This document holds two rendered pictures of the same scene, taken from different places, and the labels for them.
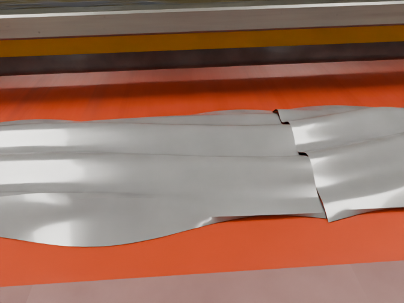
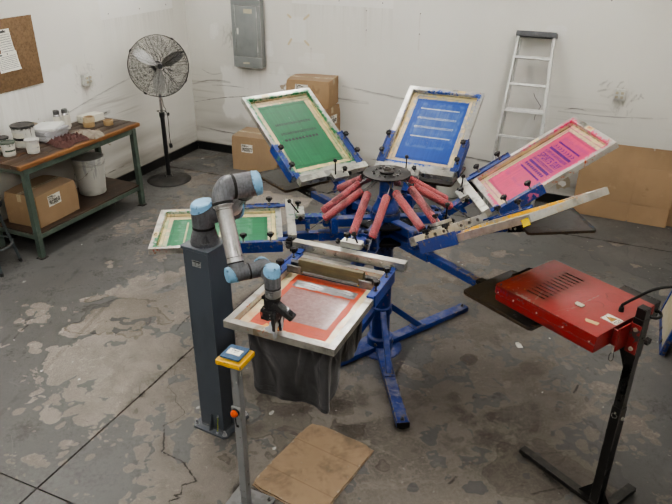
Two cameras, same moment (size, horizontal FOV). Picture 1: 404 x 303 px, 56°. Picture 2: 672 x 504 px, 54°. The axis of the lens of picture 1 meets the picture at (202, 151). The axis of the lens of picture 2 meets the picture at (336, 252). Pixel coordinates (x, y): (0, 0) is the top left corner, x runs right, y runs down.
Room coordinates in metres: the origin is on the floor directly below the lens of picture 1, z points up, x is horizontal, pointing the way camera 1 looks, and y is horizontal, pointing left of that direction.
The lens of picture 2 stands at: (-2.56, -1.44, 2.70)
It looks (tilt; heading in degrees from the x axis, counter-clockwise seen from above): 27 degrees down; 27
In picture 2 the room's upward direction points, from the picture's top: straight up
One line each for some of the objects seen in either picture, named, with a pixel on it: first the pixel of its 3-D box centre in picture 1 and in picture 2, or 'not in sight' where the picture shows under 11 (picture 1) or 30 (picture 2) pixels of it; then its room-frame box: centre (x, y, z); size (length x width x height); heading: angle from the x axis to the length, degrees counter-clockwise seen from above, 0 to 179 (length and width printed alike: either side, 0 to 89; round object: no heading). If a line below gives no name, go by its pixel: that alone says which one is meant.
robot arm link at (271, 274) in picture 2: not in sight; (272, 276); (-0.39, -0.03, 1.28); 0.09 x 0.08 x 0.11; 53
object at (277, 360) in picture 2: not in sight; (288, 367); (-0.31, -0.05, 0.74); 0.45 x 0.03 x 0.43; 93
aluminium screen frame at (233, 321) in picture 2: not in sight; (313, 298); (-0.02, -0.04, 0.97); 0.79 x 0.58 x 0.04; 3
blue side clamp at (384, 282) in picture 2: not in sight; (381, 288); (0.23, -0.30, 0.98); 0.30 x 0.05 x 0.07; 3
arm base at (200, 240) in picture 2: not in sight; (204, 233); (-0.11, 0.55, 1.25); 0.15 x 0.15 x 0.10
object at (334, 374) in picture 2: not in sight; (345, 351); (-0.07, -0.25, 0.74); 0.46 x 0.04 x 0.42; 3
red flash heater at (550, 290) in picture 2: not in sight; (574, 303); (0.38, -1.25, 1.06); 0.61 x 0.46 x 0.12; 63
